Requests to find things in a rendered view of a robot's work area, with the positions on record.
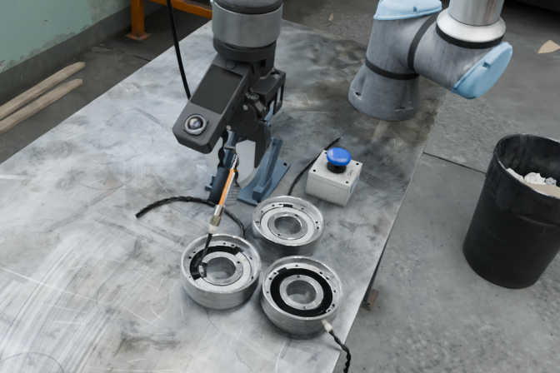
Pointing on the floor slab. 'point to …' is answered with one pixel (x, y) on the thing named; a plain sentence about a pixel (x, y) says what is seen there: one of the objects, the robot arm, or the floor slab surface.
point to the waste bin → (516, 214)
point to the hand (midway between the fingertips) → (228, 179)
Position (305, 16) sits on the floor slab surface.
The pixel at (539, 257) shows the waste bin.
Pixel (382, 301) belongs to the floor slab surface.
